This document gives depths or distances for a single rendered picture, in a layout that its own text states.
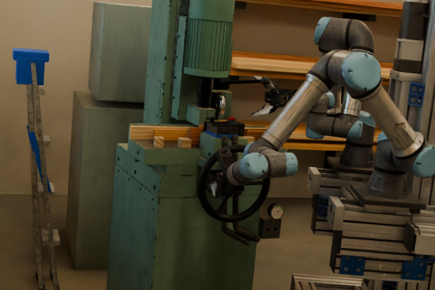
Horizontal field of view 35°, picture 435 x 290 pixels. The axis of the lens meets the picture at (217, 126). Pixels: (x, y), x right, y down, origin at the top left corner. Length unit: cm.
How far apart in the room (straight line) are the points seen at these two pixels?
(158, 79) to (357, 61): 102
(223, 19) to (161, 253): 92
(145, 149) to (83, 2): 260
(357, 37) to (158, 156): 92
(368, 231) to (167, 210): 74
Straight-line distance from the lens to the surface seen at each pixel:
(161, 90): 289
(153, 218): 265
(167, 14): 287
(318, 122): 277
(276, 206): 276
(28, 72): 325
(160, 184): 259
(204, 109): 272
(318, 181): 300
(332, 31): 285
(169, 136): 272
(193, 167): 262
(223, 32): 268
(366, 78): 221
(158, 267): 269
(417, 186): 278
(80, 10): 500
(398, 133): 236
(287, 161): 215
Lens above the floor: 141
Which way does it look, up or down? 9 degrees down
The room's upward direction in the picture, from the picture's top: 5 degrees clockwise
